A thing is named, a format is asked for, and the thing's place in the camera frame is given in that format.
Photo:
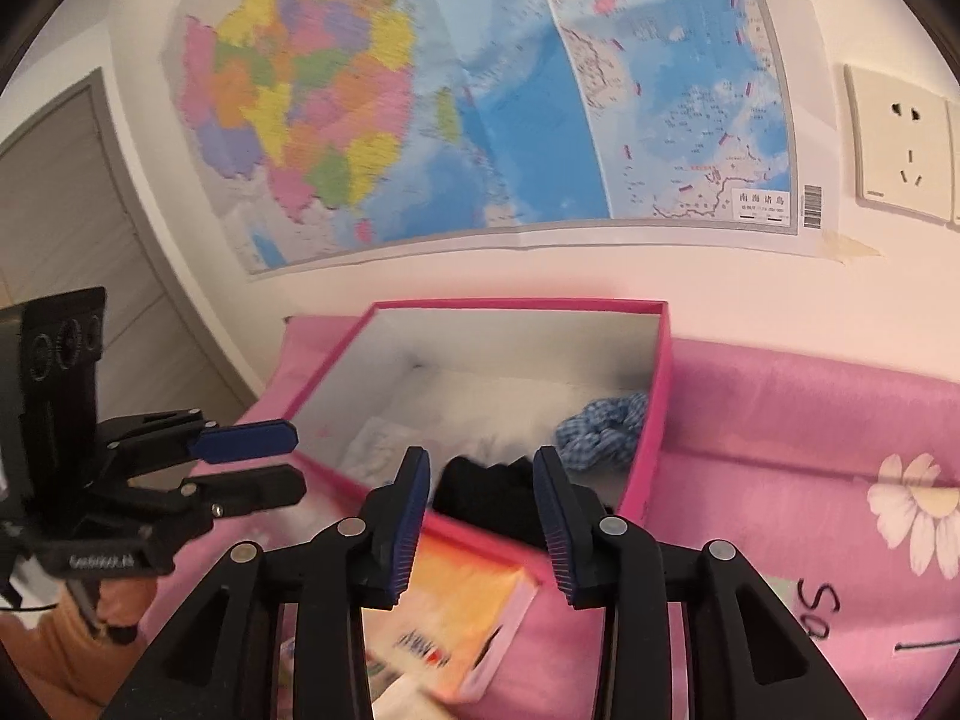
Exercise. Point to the white wall socket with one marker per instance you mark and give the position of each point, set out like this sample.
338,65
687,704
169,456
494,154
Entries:
896,142

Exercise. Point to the black cloth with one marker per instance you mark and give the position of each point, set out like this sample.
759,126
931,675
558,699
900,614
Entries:
487,495

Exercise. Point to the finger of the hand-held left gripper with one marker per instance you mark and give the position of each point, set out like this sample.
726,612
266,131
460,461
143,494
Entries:
244,439
251,487

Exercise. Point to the blue checkered scrunchie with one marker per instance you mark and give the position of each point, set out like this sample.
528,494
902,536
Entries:
600,431

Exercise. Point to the pink storage box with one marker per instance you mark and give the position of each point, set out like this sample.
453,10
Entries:
450,345

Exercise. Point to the person's left forearm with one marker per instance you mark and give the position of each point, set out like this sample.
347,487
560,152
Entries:
52,652

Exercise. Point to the colourful wall map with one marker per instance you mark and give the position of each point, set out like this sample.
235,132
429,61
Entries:
525,90

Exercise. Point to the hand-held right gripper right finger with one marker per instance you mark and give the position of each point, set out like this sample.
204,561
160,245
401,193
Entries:
553,529

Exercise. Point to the beige tape strip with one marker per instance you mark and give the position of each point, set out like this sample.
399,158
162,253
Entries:
847,246

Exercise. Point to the orange tissue packet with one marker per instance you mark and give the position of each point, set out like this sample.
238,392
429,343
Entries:
457,615

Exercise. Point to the white cloth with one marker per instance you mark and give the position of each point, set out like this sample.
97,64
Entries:
465,420

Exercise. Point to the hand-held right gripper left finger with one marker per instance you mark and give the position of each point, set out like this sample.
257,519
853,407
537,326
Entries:
407,529

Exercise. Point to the pink flowered bedsheet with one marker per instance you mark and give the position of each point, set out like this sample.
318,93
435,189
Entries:
787,465

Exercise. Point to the grey wardrobe door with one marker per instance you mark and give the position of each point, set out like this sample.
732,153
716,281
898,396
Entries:
82,240

